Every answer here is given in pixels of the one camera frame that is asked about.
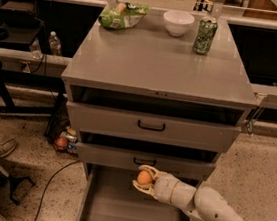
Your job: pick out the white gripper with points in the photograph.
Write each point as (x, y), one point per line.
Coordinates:
(165, 186)

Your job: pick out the orange fruit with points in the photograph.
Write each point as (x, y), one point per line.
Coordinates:
(144, 178)

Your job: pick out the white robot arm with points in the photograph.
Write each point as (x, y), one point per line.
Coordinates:
(199, 204)

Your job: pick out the grey middle drawer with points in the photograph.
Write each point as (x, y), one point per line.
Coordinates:
(132, 160)

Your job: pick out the grey drawer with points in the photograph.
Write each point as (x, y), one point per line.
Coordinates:
(132, 160)
(110, 196)
(151, 127)

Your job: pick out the grey bottom drawer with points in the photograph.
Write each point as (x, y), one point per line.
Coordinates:
(110, 196)

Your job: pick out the grey top drawer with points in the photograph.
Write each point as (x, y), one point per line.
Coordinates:
(151, 127)

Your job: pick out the grey metal drawer cabinet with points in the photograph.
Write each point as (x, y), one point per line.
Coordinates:
(143, 69)

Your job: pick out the silver can on floor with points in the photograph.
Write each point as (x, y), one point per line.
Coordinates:
(69, 137)

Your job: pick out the red apple on floor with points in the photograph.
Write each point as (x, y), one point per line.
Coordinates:
(61, 143)

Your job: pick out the white bowl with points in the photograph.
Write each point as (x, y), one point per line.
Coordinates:
(177, 23)

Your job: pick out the green soda can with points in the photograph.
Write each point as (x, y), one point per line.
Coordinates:
(205, 35)

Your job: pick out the clear water bottle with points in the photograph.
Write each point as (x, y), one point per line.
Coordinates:
(36, 50)
(55, 44)

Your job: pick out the green chip bag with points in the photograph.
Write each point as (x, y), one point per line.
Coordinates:
(123, 15)

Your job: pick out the black side table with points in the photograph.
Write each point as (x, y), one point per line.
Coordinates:
(20, 25)

